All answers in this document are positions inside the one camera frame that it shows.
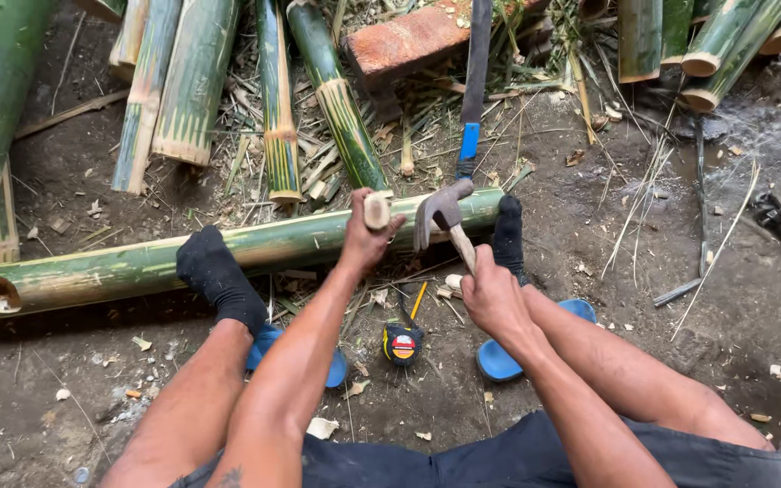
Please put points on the black sock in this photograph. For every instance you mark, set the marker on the black sock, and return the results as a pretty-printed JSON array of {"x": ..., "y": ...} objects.
[
  {"x": 217, "y": 278},
  {"x": 509, "y": 237}
]

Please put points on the person's dark shorts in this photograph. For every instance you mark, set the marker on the person's dark shorts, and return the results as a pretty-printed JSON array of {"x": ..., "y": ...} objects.
[{"x": 533, "y": 457}]

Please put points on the person's right fingers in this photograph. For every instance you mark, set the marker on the person's right fingers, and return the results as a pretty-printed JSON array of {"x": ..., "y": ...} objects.
[{"x": 475, "y": 268}]

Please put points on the person's right hand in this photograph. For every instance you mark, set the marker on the person's right hand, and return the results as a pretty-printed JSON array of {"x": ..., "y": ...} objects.
[{"x": 492, "y": 298}]

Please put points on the blue right sandal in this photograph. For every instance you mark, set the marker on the blue right sandal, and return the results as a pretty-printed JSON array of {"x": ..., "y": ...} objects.
[{"x": 506, "y": 356}]

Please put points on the split green bamboo slat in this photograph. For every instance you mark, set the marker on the split green bamboo slat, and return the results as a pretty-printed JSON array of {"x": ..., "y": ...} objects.
[{"x": 143, "y": 101}]

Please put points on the person's right leg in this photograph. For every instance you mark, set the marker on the person's right leg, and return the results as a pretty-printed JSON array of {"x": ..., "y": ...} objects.
[{"x": 634, "y": 373}]

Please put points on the blue sandal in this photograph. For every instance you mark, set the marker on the blue sandal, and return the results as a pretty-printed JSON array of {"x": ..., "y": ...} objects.
[
  {"x": 299, "y": 356},
  {"x": 506, "y": 356}
]

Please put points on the dark green bamboo pole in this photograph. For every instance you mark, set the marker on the dark green bamboo pole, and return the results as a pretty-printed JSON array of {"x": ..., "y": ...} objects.
[{"x": 336, "y": 101}]

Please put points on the black right sock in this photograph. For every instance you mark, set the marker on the black right sock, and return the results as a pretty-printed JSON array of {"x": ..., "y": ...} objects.
[{"x": 509, "y": 237}]

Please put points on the heap of cut bamboo poles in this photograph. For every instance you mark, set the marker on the heap of cut bamboo poles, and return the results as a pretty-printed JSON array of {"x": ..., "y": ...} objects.
[{"x": 709, "y": 47}]

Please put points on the narrow green bamboo slat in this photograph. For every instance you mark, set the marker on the narrow green bamboo slat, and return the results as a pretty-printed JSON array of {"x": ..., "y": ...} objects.
[{"x": 278, "y": 108}]

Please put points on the yellow black tape measure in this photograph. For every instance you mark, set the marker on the yellow black tape measure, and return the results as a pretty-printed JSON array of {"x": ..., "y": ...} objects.
[{"x": 403, "y": 342}]

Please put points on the red brick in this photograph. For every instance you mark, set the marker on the red brick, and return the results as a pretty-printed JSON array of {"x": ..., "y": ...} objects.
[{"x": 407, "y": 40}]

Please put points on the pale split bamboo piece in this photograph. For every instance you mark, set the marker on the pale split bamboo piece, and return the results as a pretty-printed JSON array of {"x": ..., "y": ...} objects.
[{"x": 127, "y": 34}]

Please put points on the wide split bamboo piece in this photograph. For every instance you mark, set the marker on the wide split bamboo piece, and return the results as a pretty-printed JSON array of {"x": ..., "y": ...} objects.
[{"x": 194, "y": 88}]

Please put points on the black left sock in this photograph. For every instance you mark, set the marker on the black left sock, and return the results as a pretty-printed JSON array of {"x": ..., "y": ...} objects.
[{"x": 217, "y": 278}]

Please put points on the person's leg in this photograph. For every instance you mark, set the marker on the person's leg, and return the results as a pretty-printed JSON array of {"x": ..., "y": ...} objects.
[
  {"x": 634, "y": 373},
  {"x": 180, "y": 420}
]

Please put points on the long green bamboo pole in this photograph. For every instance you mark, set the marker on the long green bamboo pole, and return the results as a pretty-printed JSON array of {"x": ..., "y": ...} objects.
[{"x": 160, "y": 261}]

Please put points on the person's left leg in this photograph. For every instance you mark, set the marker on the person's left leg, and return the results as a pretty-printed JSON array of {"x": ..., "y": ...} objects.
[{"x": 180, "y": 420}]

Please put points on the person's left hand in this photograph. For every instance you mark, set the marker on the person's left hand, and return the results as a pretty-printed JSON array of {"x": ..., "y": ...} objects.
[{"x": 362, "y": 238}]

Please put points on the blue left sandal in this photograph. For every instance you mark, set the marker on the blue left sandal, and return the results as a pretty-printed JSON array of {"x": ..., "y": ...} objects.
[{"x": 299, "y": 356}]

